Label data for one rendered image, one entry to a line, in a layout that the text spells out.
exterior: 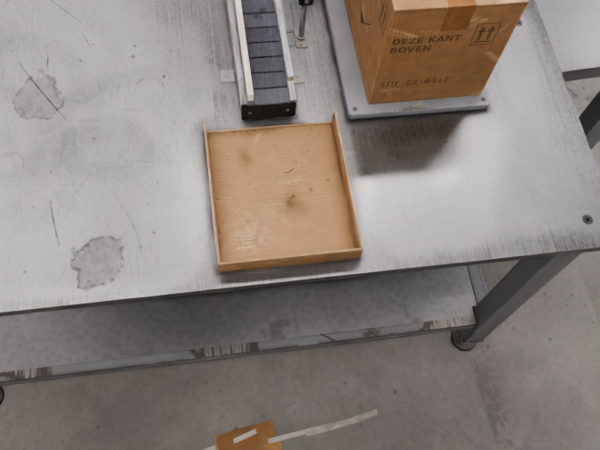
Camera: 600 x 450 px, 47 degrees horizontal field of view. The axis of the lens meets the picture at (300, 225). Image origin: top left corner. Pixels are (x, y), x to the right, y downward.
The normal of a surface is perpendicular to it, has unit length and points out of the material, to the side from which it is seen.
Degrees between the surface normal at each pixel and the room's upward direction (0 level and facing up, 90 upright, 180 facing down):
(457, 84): 90
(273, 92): 0
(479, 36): 90
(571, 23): 0
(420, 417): 0
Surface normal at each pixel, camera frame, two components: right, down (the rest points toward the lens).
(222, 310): 0.07, -0.44
